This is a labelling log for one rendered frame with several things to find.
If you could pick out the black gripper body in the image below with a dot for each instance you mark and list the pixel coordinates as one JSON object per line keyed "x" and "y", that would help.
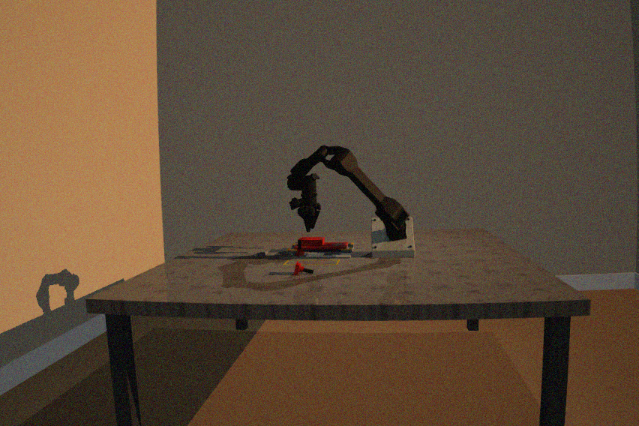
{"x": 311, "y": 204}

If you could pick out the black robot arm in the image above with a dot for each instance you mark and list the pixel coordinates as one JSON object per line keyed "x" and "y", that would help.
{"x": 344, "y": 163}

